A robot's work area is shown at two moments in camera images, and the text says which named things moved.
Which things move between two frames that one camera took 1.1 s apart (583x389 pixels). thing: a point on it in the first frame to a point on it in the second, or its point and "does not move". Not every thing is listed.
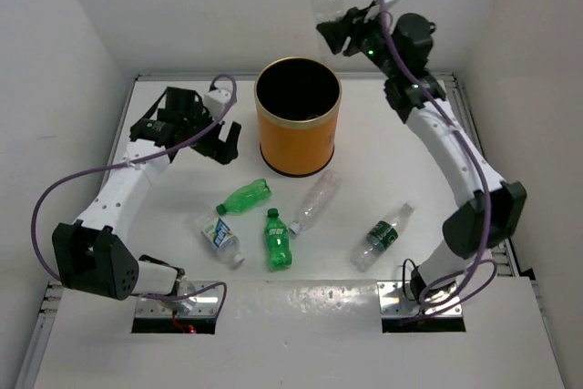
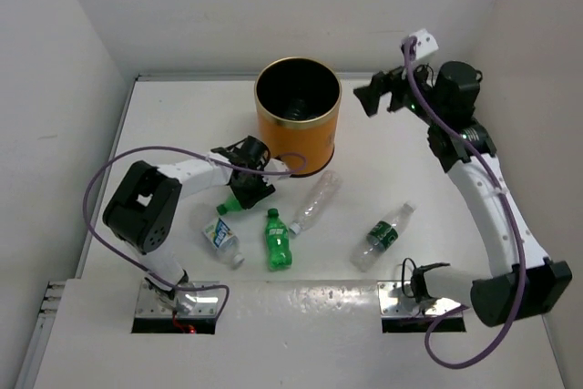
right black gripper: [353, 23] to [393, 83]
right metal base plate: [393, 303] does not move
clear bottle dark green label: [381, 237] does not move
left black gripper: [218, 149] to [249, 198]
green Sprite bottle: [276, 234] does not move
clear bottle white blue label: [218, 234] does not move
